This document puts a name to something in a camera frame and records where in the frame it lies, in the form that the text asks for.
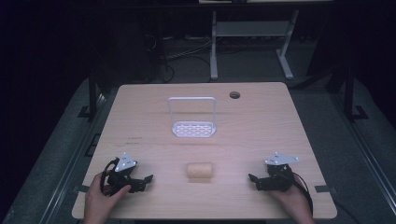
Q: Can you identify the bundle of floor cables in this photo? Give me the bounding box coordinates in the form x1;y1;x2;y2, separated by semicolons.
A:
144;32;213;84

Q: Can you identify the person's left hand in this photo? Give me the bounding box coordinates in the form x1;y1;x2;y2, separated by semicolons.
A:
83;172;132;218

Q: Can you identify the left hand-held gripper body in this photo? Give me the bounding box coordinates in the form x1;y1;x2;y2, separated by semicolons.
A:
101;152;143;197

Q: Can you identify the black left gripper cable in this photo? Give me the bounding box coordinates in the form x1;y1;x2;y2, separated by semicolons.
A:
99;158;120;196

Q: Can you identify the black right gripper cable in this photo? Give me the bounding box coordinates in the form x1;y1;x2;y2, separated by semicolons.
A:
290;175;314;217

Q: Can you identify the aluminium floor rail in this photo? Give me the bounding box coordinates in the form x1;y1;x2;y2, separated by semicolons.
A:
38;92;108;224
330;92;396;208

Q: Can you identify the white metal desk frame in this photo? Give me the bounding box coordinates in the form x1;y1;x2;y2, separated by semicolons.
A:
209;8;301;81

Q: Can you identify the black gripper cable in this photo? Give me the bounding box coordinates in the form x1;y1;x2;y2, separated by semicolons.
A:
290;175;314;217
99;158;120;196

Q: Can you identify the black metal stand post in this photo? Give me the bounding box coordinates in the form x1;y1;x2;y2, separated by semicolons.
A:
343;60;370;122
78;69;98;119

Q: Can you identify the beige sponge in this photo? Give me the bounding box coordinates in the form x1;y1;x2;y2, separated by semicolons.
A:
186;161;214;179

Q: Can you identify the person's right hand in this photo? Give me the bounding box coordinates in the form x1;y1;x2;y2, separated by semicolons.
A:
268;175;314;220

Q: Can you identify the white sponge holder rack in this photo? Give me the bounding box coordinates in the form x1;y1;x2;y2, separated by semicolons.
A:
167;96;218;138

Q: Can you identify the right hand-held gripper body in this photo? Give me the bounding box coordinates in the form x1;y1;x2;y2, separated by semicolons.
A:
264;151;300;191

